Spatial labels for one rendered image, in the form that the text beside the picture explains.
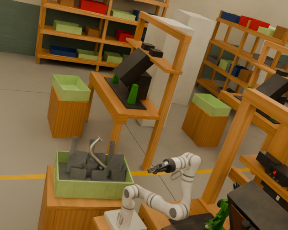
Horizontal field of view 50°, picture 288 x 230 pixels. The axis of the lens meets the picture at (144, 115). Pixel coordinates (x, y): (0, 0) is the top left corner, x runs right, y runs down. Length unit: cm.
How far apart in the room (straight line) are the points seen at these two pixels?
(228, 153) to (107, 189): 101
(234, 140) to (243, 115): 22
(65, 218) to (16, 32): 629
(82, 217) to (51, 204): 27
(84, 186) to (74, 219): 27
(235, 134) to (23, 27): 664
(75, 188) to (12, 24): 621
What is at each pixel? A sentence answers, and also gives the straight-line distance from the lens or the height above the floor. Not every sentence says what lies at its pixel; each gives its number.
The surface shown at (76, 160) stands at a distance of 274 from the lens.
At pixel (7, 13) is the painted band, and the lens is 825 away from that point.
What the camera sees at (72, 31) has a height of 89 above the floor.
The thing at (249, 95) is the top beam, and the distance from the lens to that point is 245.
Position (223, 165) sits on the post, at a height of 129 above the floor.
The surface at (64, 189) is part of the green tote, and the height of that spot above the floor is 87.
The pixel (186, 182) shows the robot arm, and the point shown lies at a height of 152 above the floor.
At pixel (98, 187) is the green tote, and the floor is 91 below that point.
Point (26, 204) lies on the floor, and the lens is 372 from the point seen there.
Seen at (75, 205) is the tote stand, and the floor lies 79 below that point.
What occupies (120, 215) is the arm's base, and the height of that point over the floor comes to 99.
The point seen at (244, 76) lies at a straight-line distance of 790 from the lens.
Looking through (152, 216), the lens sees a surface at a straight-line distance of 247.
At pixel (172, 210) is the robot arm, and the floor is 135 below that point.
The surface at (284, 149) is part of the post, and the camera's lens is 225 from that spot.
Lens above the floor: 249
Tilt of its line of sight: 23 degrees down
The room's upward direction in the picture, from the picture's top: 16 degrees clockwise
